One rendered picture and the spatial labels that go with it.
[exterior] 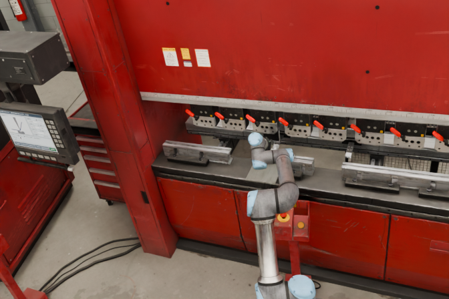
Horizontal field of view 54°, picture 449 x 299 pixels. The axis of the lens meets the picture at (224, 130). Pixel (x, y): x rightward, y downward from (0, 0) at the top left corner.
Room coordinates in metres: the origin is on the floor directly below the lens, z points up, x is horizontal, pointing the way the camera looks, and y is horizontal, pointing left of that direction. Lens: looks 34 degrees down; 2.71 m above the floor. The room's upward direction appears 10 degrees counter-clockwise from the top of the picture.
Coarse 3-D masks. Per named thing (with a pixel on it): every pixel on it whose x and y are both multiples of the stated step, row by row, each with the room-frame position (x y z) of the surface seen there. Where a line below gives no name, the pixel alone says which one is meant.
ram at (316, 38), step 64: (128, 0) 2.50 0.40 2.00; (192, 0) 2.32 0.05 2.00; (256, 0) 2.16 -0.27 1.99; (320, 0) 2.01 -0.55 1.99; (384, 0) 1.88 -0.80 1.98; (448, 0) 1.76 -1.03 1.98; (192, 64) 2.35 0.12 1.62; (256, 64) 2.17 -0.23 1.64; (320, 64) 2.01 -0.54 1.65; (384, 64) 1.87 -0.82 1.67; (448, 64) 1.75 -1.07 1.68
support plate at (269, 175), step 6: (252, 168) 2.07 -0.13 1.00; (270, 168) 2.04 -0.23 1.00; (276, 168) 2.03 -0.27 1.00; (252, 174) 2.02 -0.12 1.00; (258, 174) 2.01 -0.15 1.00; (264, 174) 2.00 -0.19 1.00; (270, 174) 1.99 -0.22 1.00; (276, 174) 1.98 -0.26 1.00; (246, 180) 1.98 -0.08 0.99; (252, 180) 1.97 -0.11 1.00; (258, 180) 1.96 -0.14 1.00; (264, 180) 1.95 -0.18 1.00; (270, 180) 1.94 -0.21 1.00; (276, 180) 1.93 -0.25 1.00
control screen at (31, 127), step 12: (12, 120) 2.25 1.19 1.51; (24, 120) 2.20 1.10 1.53; (36, 120) 2.15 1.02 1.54; (12, 132) 2.28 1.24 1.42; (24, 132) 2.22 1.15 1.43; (36, 132) 2.18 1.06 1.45; (48, 132) 2.13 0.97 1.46; (24, 144) 2.25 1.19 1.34; (36, 144) 2.20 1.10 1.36; (48, 144) 2.15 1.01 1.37
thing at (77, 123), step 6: (72, 120) 2.67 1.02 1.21; (78, 120) 2.65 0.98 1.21; (84, 120) 2.64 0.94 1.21; (72, 126) 2.69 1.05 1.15; (78, 126) 2.57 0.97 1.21; (84, 126) 2.56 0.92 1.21; (90, 126) 2.54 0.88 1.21; (96, 126) 2.53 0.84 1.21; (78, 132) 2.60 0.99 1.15; (84, 132) 2.58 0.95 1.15; (90, 132) 2.57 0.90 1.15; (96, 132) 2.56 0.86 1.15
